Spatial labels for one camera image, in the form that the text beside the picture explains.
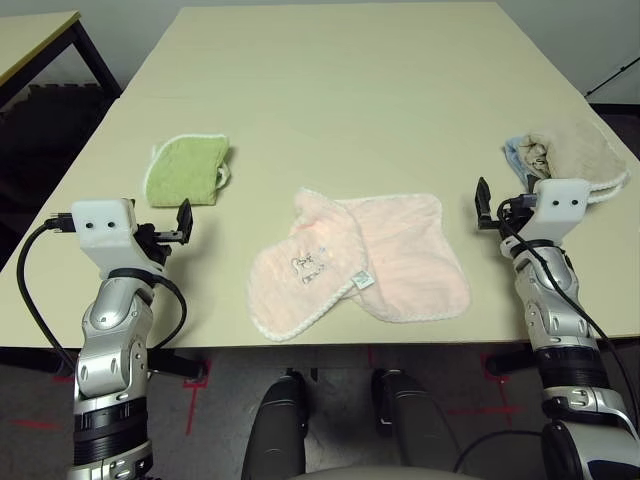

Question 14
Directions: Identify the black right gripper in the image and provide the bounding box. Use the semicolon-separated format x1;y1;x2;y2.
475;176;539;246

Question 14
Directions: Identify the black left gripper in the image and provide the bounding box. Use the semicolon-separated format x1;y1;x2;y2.
133;198;196;271

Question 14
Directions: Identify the pink terry towel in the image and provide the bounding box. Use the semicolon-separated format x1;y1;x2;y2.
247;187;472;343

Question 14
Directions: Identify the green terry towel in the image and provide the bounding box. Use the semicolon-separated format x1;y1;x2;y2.
143;132;235;208

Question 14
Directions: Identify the light blue terry towel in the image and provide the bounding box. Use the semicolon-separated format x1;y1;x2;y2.
502;135;539;190

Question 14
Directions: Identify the beige terry towel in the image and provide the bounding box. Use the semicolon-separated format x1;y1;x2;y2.
519;117;631;206

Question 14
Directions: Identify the black tripod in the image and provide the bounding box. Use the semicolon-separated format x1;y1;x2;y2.
583;48;640;99

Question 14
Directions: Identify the black left robot leg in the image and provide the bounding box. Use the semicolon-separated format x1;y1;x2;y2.
241;372;309;480

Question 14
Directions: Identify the black robot leg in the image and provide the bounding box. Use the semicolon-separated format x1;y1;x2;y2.
372;368;462;480
241;372;309;480

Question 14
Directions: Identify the black right robot leg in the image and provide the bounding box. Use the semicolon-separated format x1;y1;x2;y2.
372;368;462;480

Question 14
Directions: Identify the beige black-framed side table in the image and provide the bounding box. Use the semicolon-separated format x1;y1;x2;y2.
0;10;124;109

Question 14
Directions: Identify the red floor tape line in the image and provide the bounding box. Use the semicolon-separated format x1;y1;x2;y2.
9;419;62;432

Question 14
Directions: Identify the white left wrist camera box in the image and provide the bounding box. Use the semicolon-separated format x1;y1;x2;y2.
69;198;140;279

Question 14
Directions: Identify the black right camera cable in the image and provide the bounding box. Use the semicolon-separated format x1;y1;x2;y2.
497;197;640;431

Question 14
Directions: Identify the long black cable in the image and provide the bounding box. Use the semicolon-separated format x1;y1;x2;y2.
452;428;546;474

